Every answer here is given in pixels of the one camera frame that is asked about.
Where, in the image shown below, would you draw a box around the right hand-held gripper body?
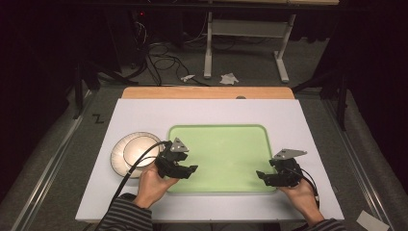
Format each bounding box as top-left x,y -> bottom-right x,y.
268,147 -> 308,189

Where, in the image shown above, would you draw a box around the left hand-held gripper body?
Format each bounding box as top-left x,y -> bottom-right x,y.
155,137 -> 190,179

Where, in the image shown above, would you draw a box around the person's left hand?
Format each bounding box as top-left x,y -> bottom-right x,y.
133,163 -> 180,210

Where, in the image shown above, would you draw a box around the person's right hand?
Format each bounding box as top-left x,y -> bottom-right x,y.
278,179 -> 325,227

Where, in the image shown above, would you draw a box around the green tray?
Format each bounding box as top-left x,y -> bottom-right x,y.
166,123 -> 279,194

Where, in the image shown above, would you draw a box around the white bowl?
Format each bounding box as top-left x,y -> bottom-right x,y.
110,131 -> 166,179

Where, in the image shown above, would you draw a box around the white table board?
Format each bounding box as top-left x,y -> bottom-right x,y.
74,97 -> 345,223

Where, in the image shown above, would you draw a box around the wooden table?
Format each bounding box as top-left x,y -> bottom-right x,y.
120,86 -> 295,100

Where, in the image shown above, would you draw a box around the black stand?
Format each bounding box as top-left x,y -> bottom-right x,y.
291,68 -> 350,132
71,60 -> 140,120

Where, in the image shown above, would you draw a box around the crumpled white paper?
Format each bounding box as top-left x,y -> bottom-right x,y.
218,72 -> 241,87

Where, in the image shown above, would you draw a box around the white paper sheet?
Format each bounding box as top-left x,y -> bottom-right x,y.
355,209 -> 391,231

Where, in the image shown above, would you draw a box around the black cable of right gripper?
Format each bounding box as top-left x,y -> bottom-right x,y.
290,167 -> 320,208

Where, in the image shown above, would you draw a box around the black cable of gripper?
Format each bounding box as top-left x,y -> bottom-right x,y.
290,167 -> 320,208
94,140 -> 170,231

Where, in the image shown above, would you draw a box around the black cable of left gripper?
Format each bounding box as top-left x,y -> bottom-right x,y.
94,140 -> 170,231

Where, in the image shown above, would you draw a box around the metal floor rail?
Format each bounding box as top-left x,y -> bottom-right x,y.
320,97 -> 397,231
11,90 -> 99,231

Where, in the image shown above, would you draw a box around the black floor cables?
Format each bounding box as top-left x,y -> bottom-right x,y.
129,18 -> 211,88

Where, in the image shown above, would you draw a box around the white metal desk frame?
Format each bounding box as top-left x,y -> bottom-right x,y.
203,12 -> 297,84

